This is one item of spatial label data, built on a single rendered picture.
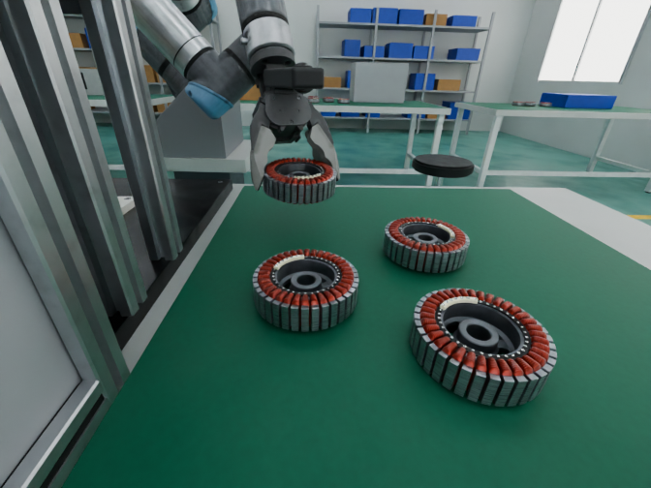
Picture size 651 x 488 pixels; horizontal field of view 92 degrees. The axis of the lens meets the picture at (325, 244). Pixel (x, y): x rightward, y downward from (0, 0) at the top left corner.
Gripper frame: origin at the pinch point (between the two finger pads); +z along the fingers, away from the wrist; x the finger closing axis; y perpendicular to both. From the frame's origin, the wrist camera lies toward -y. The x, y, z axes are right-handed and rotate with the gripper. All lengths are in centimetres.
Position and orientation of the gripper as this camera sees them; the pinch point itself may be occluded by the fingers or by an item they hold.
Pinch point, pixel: (301, 182)
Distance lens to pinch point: 49.2
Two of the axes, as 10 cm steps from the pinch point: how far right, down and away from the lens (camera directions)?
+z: 1.9, 9.8, 0.2
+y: -4.0, 0.6, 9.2
